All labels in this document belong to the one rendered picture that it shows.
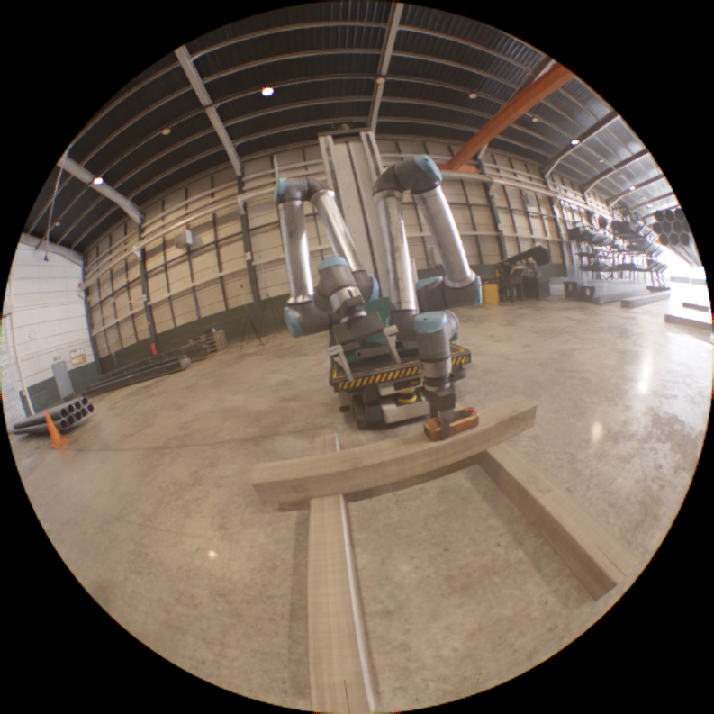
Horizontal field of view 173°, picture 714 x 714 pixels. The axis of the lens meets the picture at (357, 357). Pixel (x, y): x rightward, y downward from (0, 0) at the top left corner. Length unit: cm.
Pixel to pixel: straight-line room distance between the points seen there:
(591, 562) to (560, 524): 14
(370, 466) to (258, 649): 62
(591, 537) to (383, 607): 51
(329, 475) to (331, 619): 40
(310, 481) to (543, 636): 76
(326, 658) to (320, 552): 28
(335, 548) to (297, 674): 37
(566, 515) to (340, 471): 64
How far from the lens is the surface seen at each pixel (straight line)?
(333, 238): 95
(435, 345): 61
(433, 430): 72
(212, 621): 82
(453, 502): 82
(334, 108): 1146
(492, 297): 721
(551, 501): 73
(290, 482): 74
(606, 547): 71
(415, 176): 90
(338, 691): 56
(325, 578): 61
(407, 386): 109
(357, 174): 156
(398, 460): 71
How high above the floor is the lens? 64
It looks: 14 degrees down
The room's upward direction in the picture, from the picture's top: 11 degrees counter-clockwise
